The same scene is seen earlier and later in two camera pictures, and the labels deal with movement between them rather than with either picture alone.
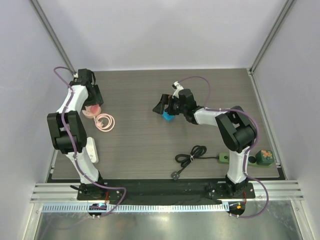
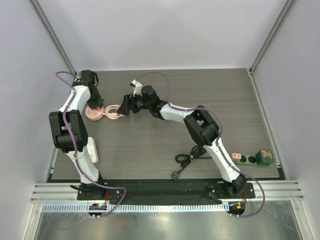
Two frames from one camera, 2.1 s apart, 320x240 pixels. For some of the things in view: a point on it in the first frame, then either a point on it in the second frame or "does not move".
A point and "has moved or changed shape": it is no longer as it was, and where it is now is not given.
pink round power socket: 88,113 has moved or changed shape
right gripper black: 168,106 to 132,105
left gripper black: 97,99 does not move
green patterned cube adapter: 264,157 does not move
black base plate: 164,190 does not move
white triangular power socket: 91,150 does not move
